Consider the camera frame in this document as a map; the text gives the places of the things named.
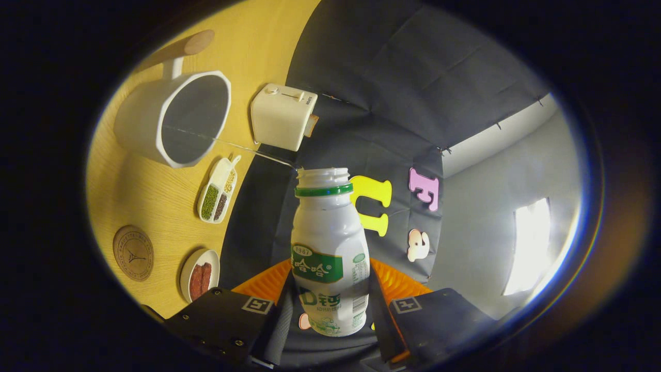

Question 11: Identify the bright window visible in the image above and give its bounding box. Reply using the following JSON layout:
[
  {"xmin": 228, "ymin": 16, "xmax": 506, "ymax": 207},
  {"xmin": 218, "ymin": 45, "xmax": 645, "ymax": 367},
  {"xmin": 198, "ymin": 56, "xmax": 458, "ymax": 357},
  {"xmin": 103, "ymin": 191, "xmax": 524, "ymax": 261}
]
[{"xmin": 503, "ymin": 198, "xmax": 553, "ymax": 296}]

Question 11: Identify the black backdrop cloth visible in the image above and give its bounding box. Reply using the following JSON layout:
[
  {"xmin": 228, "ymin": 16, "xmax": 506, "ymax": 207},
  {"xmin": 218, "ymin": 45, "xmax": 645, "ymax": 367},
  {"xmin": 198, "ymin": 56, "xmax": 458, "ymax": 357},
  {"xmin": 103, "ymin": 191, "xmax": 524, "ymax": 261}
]
[{"xmin": 219, "ymin": 0, "xmax": 561, "ymax": 372}]

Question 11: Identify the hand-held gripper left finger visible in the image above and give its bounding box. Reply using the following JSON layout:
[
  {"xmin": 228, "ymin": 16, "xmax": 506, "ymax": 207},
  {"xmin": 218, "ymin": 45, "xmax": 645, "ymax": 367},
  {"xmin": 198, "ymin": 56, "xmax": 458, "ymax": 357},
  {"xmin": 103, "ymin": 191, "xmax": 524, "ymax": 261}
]
[{"xmin": 164, "ymin": 258, "xmax": 295, "ymax": 369}]

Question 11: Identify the cream toaster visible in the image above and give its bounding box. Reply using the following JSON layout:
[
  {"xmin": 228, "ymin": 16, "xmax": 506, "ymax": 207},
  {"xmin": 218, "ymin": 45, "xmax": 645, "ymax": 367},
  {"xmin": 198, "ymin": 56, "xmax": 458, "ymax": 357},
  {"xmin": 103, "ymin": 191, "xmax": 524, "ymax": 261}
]
[{"xmin": 250, "ymin": 83, "xmax": 319, "ymax": 152}]

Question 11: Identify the round wooden coaster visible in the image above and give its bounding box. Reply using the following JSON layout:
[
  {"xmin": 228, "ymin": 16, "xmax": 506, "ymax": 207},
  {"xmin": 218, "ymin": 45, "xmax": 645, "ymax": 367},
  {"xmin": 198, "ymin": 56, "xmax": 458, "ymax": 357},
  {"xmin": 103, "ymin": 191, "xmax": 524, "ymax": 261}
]
[{"xmin": 113, "ymin": 225, "xmax": 155, "ymax": 282}]

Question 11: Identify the white juice bottle green label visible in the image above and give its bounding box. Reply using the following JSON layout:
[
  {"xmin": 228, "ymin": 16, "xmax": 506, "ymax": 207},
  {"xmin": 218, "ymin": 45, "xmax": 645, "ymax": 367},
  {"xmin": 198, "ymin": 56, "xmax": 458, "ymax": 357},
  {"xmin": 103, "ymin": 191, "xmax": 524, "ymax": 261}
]
[{"xmin": 290, "ymin": 167, "xmax": 370, "ymax": 337}]

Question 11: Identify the white divided bean dish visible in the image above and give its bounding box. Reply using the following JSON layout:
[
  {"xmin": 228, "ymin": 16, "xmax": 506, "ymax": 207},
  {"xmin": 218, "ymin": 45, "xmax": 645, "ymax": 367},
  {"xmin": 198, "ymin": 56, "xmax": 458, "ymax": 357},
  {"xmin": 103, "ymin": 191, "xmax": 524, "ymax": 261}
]
[{"xmin": 197, "ymin": 154, "xmax": 242, "ymax": 224}]

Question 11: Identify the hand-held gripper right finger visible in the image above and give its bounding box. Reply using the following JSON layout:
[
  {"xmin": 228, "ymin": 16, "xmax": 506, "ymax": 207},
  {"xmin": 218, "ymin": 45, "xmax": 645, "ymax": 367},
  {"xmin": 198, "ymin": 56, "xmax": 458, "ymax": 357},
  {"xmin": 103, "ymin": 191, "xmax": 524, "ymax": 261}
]
[{"xmin": 368, "ymin": 258, "xmax": 496, "ymax": 369}]

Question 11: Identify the beige round plate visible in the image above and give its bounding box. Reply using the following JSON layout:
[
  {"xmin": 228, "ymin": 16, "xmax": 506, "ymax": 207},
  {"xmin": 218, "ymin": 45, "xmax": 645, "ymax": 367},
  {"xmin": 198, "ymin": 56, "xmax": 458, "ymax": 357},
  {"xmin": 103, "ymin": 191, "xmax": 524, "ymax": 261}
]
[{"xmin": 180, "ymin": 249, "xmax": 221, "ymax": 303}]

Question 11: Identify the wooden table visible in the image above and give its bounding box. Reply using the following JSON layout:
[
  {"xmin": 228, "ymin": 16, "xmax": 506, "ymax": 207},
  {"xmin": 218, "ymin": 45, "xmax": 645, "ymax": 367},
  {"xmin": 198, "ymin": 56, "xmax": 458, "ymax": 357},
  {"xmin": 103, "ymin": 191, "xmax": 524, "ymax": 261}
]
[{"xmin": 85, "ymin": 0, "xmax": 323, "ymax": 321}]

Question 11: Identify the white cup wooden handle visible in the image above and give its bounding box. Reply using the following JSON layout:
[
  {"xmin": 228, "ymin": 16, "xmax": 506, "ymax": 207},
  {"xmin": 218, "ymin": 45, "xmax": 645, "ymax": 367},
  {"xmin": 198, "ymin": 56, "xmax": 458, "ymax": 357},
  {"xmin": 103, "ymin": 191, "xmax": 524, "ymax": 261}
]
[{"xmin": 114, "ymin": 29, "xmax": 232, "ymax": 169}]

